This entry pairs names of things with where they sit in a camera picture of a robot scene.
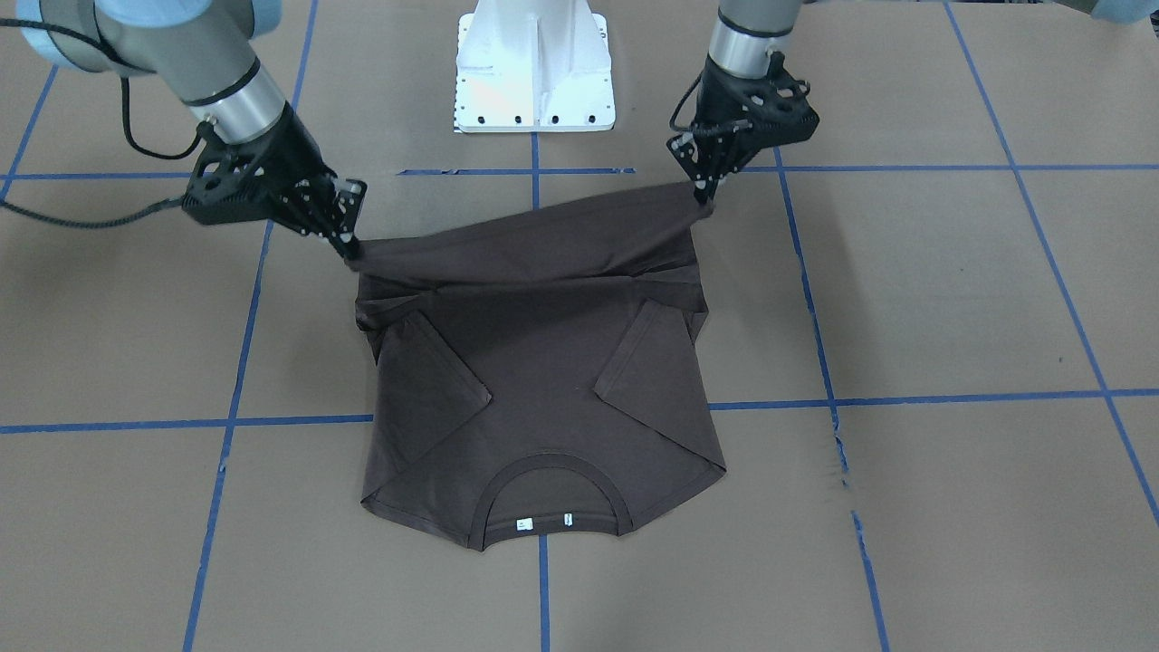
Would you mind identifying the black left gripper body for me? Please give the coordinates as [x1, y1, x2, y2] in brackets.
[666, 53, 821, 186]

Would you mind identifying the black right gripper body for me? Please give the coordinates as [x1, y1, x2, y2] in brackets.
[181, 104, 369, 246]

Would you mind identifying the dark brown t-shirt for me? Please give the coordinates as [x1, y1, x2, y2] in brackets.
[350, 183, 727, 551]

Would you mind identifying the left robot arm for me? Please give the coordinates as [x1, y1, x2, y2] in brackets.
[666, 1, 821, 206]

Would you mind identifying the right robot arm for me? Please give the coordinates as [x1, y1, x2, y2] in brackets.
[3, 1, 366, 261]

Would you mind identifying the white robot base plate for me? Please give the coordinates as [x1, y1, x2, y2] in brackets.
[453, 1, 617, 135]

